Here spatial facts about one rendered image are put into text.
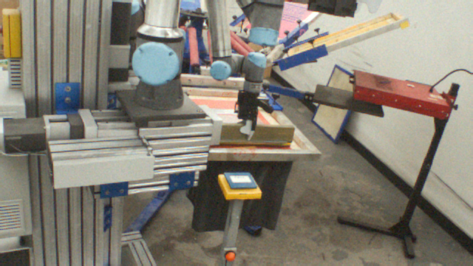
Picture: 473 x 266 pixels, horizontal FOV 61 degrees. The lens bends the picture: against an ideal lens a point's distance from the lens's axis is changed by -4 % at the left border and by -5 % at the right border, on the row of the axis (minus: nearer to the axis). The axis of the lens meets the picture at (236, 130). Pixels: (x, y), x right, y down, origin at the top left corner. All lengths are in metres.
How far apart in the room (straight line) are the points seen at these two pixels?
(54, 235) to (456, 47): 3.11
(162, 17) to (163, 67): 0.12
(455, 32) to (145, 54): 2.96
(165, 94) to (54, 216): 0.62
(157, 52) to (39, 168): 0.64
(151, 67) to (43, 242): 0.85
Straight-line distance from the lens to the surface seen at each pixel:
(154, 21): 1.06
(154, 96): 1.22
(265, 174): 1.87
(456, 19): 3.70
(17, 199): 1.46
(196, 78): 2.37
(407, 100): 2.67
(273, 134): 1.81
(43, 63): 1.32
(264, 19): 1.06
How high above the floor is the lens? 1.70
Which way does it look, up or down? 23 degrees down
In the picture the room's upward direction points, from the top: 10 degrees clockwise
